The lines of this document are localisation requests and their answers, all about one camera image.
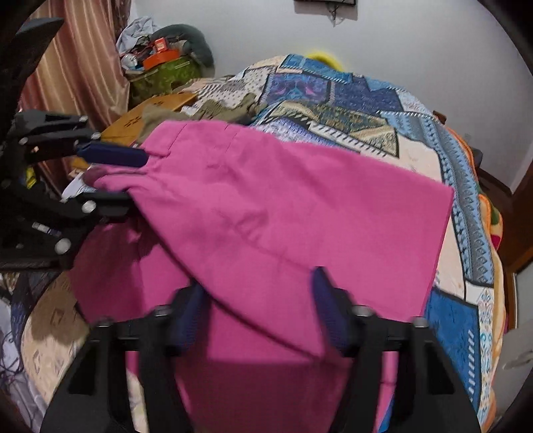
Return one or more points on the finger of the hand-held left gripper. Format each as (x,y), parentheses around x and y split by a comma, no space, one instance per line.
(106,206)
(114,155)

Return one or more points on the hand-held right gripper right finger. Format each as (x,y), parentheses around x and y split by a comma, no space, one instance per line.
(329,310)

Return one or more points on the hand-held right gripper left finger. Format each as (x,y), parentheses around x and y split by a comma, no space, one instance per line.
(188,318)

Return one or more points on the pink pants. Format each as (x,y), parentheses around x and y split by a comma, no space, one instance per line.
(270,200)

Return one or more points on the brown striped curtain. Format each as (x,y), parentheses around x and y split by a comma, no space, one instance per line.
(77,70)

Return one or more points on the orange box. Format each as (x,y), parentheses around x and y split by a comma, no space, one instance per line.
(160,56)

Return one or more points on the olive green garment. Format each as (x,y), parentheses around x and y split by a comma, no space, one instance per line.
(222,109)

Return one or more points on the light blue cloth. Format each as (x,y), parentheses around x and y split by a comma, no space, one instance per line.
(135,33)

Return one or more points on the grey neck pillow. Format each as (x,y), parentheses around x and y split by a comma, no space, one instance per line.
(198,39)

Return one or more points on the blue patchwork blanket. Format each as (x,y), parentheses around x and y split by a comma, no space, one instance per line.
(416,125)

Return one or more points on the yellow round object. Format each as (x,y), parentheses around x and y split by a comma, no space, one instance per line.
(324,56)

